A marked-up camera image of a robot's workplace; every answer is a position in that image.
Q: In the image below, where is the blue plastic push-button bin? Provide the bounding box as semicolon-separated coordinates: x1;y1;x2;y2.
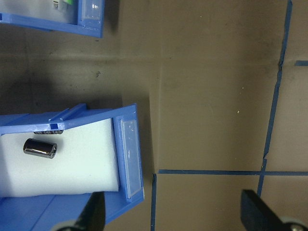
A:
0;0;104;39

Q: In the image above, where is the white foam sheet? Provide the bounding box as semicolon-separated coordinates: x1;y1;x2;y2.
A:
0;0;80;25
0;117;121;198

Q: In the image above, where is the blue plastic battery bin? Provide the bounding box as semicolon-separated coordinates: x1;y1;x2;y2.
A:
0;103;145;231

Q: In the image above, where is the black connector block left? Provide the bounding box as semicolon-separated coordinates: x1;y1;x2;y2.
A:
23;138;58;160

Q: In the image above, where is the black cylindrical battery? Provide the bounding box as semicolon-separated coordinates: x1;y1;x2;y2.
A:
33;129;64;135

